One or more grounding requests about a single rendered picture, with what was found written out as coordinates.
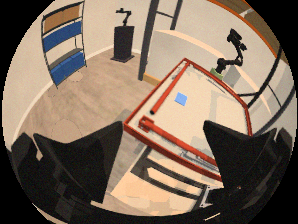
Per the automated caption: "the blue flat rectangular piece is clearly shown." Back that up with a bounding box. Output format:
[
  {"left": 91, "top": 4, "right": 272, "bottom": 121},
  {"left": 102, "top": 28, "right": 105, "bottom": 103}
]
[{"left": 175, "top": 92, "right": 187, "bottom": 106}]

